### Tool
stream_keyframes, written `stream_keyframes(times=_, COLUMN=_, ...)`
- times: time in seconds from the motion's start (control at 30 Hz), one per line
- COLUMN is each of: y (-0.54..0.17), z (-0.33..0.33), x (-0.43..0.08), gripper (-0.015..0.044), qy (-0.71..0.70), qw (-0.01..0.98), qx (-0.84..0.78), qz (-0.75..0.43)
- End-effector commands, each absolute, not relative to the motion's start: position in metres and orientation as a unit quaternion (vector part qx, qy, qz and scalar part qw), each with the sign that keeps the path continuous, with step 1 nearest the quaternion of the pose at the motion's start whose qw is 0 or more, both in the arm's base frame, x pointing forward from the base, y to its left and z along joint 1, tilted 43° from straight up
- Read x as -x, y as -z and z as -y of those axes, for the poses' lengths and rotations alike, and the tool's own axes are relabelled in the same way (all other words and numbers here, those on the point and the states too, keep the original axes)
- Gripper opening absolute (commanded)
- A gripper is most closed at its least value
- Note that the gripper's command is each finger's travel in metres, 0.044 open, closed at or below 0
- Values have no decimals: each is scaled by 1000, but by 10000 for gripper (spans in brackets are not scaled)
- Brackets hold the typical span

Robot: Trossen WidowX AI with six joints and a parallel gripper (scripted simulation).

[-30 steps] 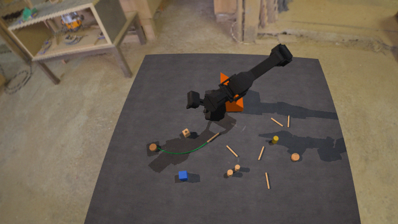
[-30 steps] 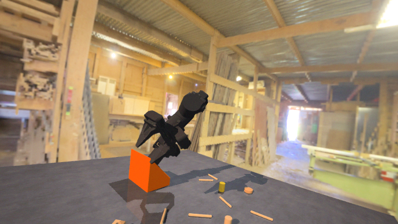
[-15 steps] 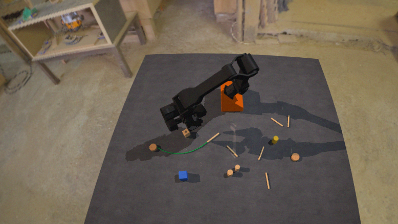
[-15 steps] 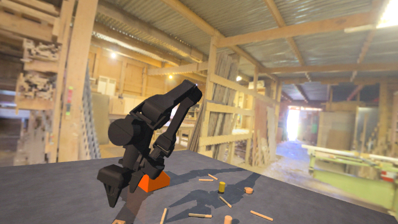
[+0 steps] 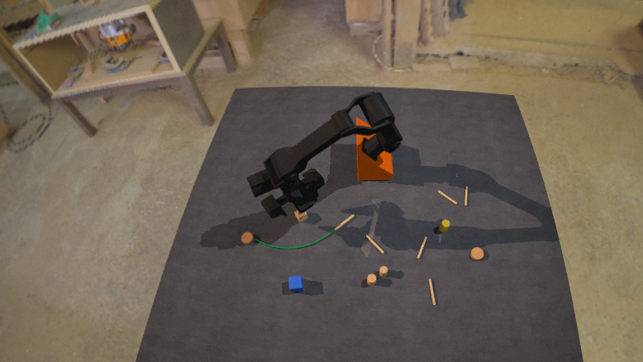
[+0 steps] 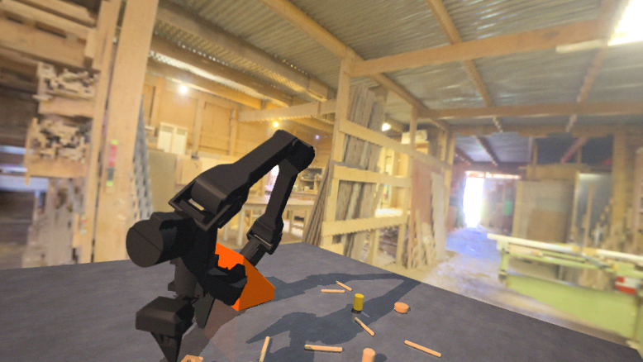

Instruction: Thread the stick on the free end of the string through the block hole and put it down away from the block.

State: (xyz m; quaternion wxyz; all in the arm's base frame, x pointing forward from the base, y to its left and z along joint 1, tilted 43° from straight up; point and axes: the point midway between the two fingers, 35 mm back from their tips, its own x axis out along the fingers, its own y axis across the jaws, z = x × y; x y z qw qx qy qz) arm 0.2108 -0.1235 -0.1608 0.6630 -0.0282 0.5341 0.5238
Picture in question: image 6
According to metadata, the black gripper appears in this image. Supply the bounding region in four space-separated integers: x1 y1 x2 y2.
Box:
135 251 220 362

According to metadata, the orange round disc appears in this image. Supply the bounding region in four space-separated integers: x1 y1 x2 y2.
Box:
394 302 408 312

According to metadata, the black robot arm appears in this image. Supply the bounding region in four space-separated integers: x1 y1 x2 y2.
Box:
126 129 315 307

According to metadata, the yellow cylinder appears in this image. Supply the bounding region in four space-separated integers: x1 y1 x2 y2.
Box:
353 293 364 311

